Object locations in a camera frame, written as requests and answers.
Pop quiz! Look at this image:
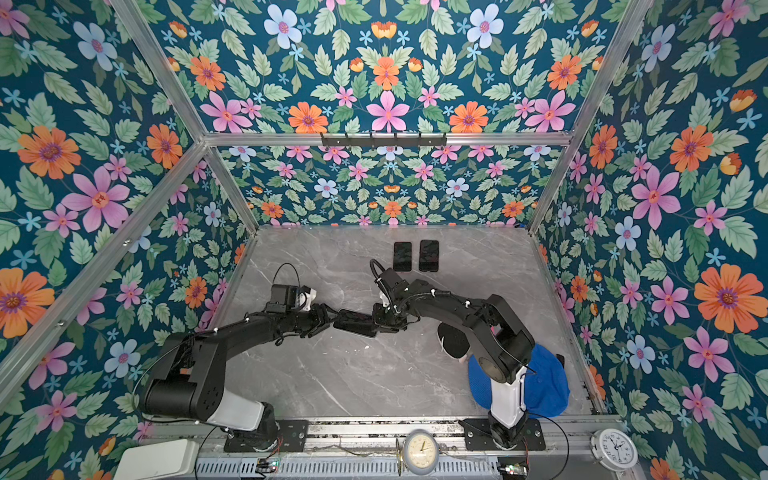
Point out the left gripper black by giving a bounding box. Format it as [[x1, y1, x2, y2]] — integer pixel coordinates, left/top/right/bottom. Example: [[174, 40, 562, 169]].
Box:
[[283, 302, 341, 339]]

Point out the black phone pink edge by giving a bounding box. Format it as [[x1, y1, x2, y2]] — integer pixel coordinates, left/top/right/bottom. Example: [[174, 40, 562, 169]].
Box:
[[393, 241, 413, 272]]

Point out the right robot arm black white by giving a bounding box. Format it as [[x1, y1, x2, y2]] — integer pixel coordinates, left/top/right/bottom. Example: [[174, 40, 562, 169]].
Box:
[[373, 284, 535, 450]]

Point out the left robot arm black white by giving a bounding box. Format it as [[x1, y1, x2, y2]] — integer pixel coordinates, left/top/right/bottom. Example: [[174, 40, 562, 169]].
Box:
[[138, 304, 332, 432]]

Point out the round beige clock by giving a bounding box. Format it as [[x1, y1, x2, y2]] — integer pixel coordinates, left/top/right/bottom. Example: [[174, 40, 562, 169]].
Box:
[[401, 429, 440, 475]]

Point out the blue cloth hat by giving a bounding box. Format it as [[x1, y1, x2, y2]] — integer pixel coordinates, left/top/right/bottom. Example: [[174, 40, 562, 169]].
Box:
[[468, 344, 570, 418]]

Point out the white box device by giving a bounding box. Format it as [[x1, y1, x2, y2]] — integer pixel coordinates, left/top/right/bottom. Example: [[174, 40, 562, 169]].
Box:
[[114, 439, 200, 480]]

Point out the white alarm clock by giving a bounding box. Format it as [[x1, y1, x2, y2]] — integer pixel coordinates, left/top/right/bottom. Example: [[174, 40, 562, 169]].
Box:
[[590, 428, 639, 472]]

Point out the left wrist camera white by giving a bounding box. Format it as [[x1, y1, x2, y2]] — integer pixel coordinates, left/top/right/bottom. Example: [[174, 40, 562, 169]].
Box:
[[298, 286, 317, 311]]

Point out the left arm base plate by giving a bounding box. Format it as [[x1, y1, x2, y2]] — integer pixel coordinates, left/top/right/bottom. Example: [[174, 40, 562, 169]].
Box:
[[223, 420, 309, 453]]

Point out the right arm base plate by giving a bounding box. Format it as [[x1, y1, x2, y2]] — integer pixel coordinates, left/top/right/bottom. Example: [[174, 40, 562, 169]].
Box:
[[458, 416, 546, 451]]

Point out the black hook rail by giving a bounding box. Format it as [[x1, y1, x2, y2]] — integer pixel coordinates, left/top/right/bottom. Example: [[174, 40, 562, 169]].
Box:
[[320, 133, 448, 148]]

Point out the aluminium front rail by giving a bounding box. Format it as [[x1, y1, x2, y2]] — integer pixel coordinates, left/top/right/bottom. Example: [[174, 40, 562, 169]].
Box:
[[141, 414, 625, 446]]

